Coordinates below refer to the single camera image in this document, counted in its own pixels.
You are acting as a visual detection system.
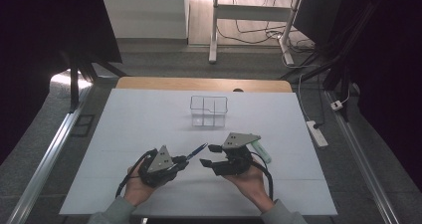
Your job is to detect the blue pen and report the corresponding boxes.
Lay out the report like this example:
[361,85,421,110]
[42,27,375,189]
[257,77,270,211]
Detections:
[185,142,209,161]

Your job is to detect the person's right hand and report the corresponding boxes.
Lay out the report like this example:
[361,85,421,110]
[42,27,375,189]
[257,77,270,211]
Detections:
[222,162,276,214]

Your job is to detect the white power strip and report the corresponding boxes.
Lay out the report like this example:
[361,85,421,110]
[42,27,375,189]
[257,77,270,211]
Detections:
[306,119,329,148]

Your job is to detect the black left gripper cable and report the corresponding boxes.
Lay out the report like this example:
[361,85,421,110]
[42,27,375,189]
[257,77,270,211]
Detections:
[114,149,157,199]

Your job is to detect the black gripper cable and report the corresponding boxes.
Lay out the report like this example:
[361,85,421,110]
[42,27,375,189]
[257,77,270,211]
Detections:
[250,150,275,201]
[114,149,157,199]

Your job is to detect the black floor cables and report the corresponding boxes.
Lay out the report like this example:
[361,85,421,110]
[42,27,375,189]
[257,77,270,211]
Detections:
[217,0,317,54]

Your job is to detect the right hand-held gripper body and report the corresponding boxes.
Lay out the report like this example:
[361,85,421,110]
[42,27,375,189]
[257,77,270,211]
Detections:
[212,132,262,177]

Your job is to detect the black metal stand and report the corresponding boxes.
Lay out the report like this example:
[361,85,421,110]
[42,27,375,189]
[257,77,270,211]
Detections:
[61,51,127,113]
[280,34,361,122]

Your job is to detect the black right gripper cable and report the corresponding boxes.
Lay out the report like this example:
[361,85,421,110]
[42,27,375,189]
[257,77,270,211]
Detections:
[250,150,275,201]

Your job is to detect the black floor plate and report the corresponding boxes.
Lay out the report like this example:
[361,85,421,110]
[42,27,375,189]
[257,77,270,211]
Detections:
[71,113,97,138]

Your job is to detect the clear plastic desk organizer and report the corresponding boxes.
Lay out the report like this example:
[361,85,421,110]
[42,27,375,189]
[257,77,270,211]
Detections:
[189,95,229,128]

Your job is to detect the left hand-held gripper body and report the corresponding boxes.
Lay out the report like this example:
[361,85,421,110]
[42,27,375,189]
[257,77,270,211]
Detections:
[137,145,182,189]

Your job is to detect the white panel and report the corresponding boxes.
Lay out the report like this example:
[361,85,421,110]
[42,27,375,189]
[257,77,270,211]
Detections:
[100,0,190,40]

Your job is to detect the white power strip cable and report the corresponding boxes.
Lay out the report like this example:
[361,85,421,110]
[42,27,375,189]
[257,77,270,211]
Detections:
[297,73,315,122]

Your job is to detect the dark curtain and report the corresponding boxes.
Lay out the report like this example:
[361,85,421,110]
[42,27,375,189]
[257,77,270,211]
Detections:
[0,0,123,163]
[337,0,422,193]

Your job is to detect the green highlighter marker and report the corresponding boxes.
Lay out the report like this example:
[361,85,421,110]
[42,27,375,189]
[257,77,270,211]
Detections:
[251,140,273,165]

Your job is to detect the person's left hand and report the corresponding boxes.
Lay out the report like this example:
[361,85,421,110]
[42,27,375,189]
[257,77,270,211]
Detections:
[123,160,155,208]

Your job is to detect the white metal desk frame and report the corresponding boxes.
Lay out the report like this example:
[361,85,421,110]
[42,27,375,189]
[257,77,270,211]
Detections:
[208,0,303,66]

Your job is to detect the aluminium rail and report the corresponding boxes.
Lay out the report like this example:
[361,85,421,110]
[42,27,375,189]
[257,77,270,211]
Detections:
[324,91,401,224]
[6,84,95,224]

